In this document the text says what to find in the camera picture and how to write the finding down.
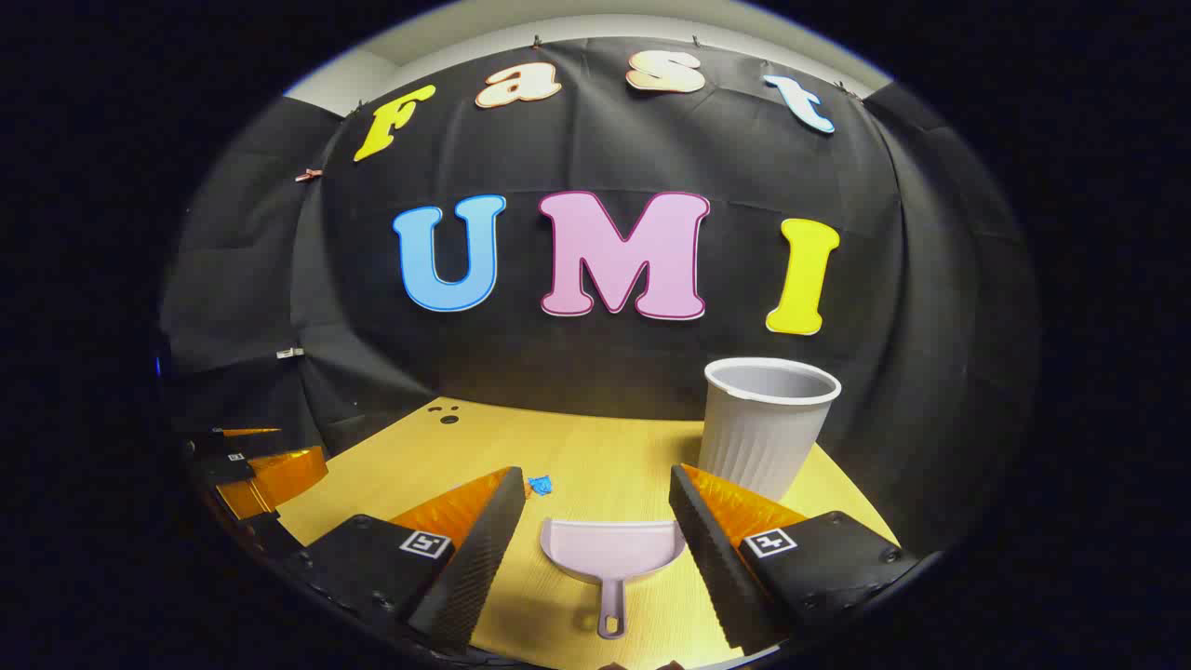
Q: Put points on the blue paper trash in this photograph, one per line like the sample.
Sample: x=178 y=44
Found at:
x=540 y=484

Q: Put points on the wooden desktop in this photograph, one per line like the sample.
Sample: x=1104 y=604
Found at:
x=605 y=456

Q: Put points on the white ribbed garbage bin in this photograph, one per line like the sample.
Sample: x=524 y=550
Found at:
x=763 y=437

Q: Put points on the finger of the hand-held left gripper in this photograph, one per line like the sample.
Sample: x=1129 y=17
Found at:
x=279 y=479
x=209 y=442

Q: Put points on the lilac dustpan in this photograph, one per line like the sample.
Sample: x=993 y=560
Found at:
x=609 y=551

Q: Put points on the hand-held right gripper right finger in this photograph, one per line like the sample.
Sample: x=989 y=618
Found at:
x=712 y=558

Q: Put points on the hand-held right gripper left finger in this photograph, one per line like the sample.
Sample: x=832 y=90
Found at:
x=484 y=558

